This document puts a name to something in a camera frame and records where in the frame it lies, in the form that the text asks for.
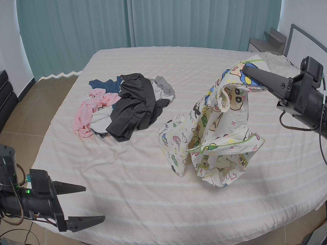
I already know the grey bedside table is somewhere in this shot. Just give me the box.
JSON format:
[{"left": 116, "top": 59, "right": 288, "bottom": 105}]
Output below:
[{"left": 248, "top": 27, "right": 287, "bottom": 53}]

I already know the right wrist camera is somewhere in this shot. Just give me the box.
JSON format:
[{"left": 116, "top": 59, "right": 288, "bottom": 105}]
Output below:
[{"left": 300, "top": 56, "right": 323, "bottom": 89}]

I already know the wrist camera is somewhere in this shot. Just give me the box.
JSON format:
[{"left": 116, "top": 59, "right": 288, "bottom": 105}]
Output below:
[
  {"left": 26, "top": 169, "right": 51, "bottom": 198},
  {"left": 300, "top": 56, "right": 323, "bottom": 89}
]

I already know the pile of clothes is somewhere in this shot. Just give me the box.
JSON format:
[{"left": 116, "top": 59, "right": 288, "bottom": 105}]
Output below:
[{"left": 72, "top": 73, "right": 176, "bottom": 142}]

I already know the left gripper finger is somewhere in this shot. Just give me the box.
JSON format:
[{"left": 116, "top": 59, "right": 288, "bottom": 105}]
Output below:
[
  {"left": 52, "top": 181, "right": 86, "bottom": 195},
  {"left": 65, "top": 215, "right": 106, "bottom": 233}
]

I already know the black low cabinet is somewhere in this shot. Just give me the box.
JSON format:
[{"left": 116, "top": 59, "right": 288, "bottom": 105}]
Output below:
[{"left": 0, "top": 70, "right": 18, "bottom": 133}]

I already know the black cable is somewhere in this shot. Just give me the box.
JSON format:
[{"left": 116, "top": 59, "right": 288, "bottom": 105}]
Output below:
[
  {"left": 0, "top": 208, "right": 26, "bottom": 226},
  {"left": 279, "top": 111, "right": 313, "bottom": 132}
]

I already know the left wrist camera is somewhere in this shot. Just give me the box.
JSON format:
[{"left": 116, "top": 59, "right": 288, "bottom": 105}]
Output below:
[{"left": 26, "top": 169, "right": 51, "bottom": 198}]

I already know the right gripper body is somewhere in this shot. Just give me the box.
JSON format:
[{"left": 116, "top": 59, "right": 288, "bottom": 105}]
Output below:
[{"left": 276, "top": 72, "right": 327, "bottom": 132}]

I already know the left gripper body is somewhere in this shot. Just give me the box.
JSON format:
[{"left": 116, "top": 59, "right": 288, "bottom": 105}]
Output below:
[{"left": 0, "top": 180, "right": 67, "bottom": 232}]

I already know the blue-green curtain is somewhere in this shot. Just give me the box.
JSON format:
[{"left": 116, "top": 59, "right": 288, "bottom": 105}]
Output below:
[
  {"left": 126, "top": 0, "right": 283, "bottom": 52},
  {"left": 16, "top": 0, "right": 132, "bottom": 82}
]

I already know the white printed pyjama top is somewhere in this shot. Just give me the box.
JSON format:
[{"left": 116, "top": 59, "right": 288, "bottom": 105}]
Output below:
[{"left": 158, "top": 59, "right": 269, "bottom": 189}]

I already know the bed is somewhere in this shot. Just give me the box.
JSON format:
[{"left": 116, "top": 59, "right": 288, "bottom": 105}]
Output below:
[{"left": 33, "top": 24, "right": 327, "bottom": 242}]

